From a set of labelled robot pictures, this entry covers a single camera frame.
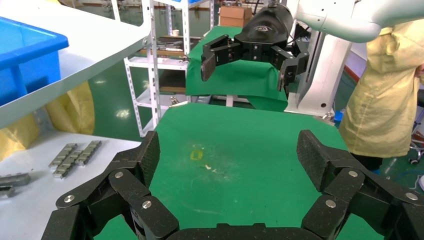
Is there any yellow plastic bag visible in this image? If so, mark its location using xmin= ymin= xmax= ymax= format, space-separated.
xmin=0 ymin=81 xmax=96 ymax=163

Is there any brown cardboard box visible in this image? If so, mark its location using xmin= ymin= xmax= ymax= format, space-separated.
xmin=219 ymin=5 xmax=253 ymax=28

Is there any office chair base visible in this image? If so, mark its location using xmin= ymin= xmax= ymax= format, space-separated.
xmin=409 ymin=130 xmax=424 ymax=166

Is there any white metal storage rack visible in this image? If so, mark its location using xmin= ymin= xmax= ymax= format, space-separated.
xmin=110 ymin=0 xmax=216 ymax=138

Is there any person in yellow coat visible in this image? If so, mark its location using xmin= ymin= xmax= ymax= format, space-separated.
xmin=338 ymin=18 xmax=424 ymax=170

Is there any blue plastic bin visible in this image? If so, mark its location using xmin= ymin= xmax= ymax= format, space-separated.
xmin=0 ymin=16 xmax=70 ymax=107

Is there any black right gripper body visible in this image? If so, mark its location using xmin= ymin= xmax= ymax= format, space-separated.
xmin=233 ymin=3 xmax=296 ymax=64

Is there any white angle steel shelf frame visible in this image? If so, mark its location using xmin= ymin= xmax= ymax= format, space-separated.
xmin=141 ymin=0 xmax=162 ymax=133

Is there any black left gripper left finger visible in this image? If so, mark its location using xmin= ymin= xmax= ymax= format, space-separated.
xmin=41 ymin=130 xmax=180 ymax=240

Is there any small grey metal strip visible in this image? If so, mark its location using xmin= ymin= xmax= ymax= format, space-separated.
xmin=48 ymin=143 xmax=79 ymax=170
xmin=74 ymin=140 xmax=103 ymax=167
xmin=0 ymin=172 xmax=32 ymax=187
xmin=52 ymin=149 xmax=84 ymax=180

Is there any stack of grey metal plates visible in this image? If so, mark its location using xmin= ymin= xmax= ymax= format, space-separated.
xmin=155 ymin=35 xmax=201 ymax=54

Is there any white robot torso column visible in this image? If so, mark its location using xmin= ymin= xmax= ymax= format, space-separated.
xmin=284 ymin=31 xmax=353 ymax=117

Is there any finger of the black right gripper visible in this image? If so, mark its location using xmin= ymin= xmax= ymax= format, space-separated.
xmin=200 ymin=34 xmax=243 ymax=82
xmin=271 ymin=37 xmax=311 ymax=94

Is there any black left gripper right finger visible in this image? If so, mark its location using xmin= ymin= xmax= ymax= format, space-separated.
xmin=296 ymin=129 xmax=424 ymax=240

